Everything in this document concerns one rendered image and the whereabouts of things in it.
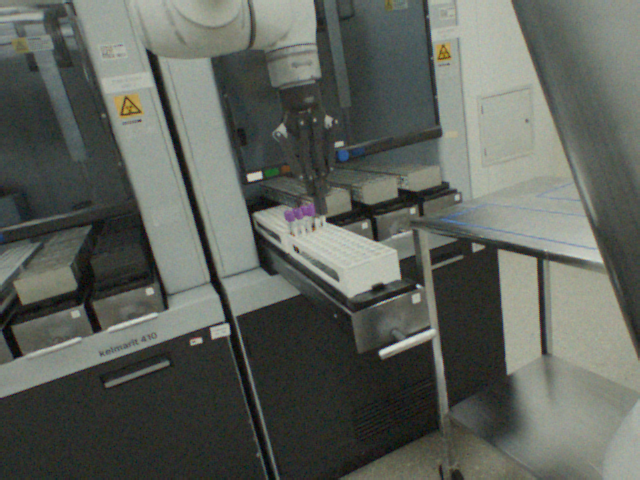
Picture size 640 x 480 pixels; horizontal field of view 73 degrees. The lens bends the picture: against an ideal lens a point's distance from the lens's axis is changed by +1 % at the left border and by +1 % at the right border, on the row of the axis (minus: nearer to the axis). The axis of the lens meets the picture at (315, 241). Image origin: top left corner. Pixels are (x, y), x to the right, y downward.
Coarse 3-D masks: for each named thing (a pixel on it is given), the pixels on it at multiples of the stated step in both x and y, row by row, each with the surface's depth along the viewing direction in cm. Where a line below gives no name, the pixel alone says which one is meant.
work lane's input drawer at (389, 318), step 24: (264, 240) 113; (288, 264) 93; (312, 288) 80; (384, 288) 69; (408, 288) 69; (336, 312) 71; (360, 312) 66; (384, 312) 68; (408, 312) 69; (360, 336) 67; (384, 336) 69; (432, 336) 67
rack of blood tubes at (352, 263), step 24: (288, 240) 93; (312, 240) 86; (336, 240) 83; (360, 240) 81; (312, 264) 85; (336, 264) 70; (360, 264) 68; (384, 264) 70; (336, 288) 74; (360, 288) 69
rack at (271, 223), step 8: (272, 208) 124; (280, 208) 122; (288, 208) 120; (256, 216) 118; (264, 216) 116; (272, 216) 115; (280, 216) 112; (256, 224) 122; (264, 224) 111; (272, 224) 105; (280, 224) 104; (264, 232) 114; (272, 232) 114; (280, 232) 98; (288, 232) 97; (272, 240) 107; (280, 240) 111; (280, 248) 102; (288, 248) 97
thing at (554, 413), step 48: (528, 192) 106; (576, 192) 98; (480, 240) 84; (528, 240) 76; (576, 240) 73; (432, 288) 106; (528, 384) 120; (576, 384) 117; (480, 432) 107; (528, 432) 105; (576, 432) 102
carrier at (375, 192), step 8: (368, 184) 122; (376, 184) 123; (384, 184) 123; (392, 184) 124; (360, 192) 122; (368, 192) 122; (376, 192) 123; (384, 192) 124; (392, 192) 125; (360, 200) 124; (368, 200) 123; (376, 200) 124; (384, 200) 125
